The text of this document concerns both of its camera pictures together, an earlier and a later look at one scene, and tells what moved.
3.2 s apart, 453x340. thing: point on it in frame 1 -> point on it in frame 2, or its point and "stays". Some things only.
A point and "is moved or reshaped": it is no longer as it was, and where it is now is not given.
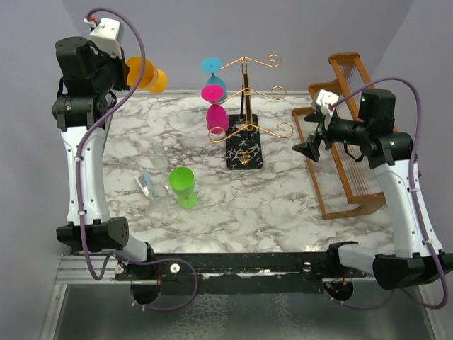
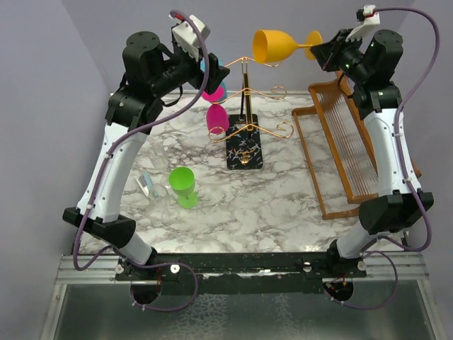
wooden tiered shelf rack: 345,185 stays
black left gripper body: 111,74 -> 180,69
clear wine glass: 158,194 stays
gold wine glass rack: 243,139 stays
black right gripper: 324,131 -> 323,52
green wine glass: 182,181 stays
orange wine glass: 153,78 is moved or reshaped
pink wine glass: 217,117 stays
